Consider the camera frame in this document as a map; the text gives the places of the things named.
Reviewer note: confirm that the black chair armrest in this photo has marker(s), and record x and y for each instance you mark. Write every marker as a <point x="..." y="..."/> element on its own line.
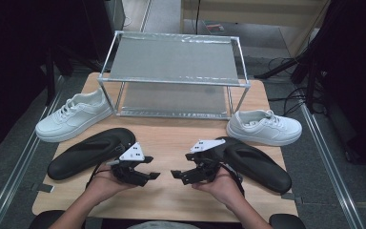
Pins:
<point x="287" y="221"/>
<point x="44" y="220"/>

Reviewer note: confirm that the black tripod stand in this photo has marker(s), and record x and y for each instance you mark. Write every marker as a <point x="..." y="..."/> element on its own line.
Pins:
<point x="279" y="68"/>

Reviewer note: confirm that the person's grey clothing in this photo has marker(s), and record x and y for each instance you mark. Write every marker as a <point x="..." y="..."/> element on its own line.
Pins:
<point x="158" y="225"/>

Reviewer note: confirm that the black metal stand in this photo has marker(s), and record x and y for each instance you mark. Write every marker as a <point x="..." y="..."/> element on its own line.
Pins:
<point x="50" y="79"/>

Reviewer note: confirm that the black slipper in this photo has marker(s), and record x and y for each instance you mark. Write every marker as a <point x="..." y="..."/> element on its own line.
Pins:
<point x="89" y="154"/>
<point x="257" y="168"/>

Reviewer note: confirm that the light wooden cabinet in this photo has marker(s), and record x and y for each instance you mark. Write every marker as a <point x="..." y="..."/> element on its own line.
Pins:
<point x="267" y="12"/>

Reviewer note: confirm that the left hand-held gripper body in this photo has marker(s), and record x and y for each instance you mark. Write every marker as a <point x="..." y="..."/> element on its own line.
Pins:
<point x="132" y="153"/>

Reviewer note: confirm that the person's left hand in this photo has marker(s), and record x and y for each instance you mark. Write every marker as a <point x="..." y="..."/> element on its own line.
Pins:
<point x="103" y="186"/>

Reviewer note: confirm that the red booklet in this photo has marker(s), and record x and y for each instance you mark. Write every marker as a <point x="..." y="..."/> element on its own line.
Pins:
<point x="215" y="27"/>

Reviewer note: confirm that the white sneaker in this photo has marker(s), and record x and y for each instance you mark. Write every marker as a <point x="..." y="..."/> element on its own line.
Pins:
<point x="73" y="119"/>
<point x="267" y="129"/>

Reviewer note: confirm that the metal floor rail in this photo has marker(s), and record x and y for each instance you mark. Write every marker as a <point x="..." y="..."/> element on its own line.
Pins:
<point x="19" y="168"/>
<point x="330" y="168"/>

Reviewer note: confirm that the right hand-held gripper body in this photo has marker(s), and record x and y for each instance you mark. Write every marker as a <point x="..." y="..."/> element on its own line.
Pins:
<point x="207" y="144"/>

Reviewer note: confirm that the metal shoe rack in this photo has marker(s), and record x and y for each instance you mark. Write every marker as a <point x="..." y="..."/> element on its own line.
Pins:
<point x="171" y="60"/>

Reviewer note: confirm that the grey tape piece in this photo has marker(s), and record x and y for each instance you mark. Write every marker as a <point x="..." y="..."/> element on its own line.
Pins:
<point x="43" y="188"/>
<point x="291" y="197"/>

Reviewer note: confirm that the person's right hand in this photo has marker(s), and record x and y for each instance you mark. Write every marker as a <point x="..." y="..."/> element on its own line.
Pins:
<point x="224" y="189"/>

